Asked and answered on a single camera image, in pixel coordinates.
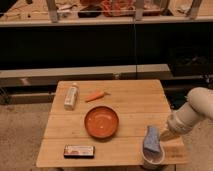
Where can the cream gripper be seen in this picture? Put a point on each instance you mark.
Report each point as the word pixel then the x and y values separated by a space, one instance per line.
pixel 172 131

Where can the white ceramic cup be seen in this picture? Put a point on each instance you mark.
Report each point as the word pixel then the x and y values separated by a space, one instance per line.
pixel 153 155

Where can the orange bowl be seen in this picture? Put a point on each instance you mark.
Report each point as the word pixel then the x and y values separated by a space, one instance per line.
pixel 101 122

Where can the black bin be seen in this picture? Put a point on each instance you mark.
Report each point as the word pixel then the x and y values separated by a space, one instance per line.
pixel 190 61

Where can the wooden table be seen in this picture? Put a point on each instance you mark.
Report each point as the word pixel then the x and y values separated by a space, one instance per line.
pixel 138 103

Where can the orange carrot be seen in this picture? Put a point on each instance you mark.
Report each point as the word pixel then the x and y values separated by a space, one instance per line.
pixel 96 95

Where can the dark rectangular snack box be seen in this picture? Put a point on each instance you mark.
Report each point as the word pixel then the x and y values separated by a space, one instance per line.
pixel 76 151

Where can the white plastic bottle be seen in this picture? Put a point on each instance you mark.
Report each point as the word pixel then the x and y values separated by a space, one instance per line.
pixel 71 97

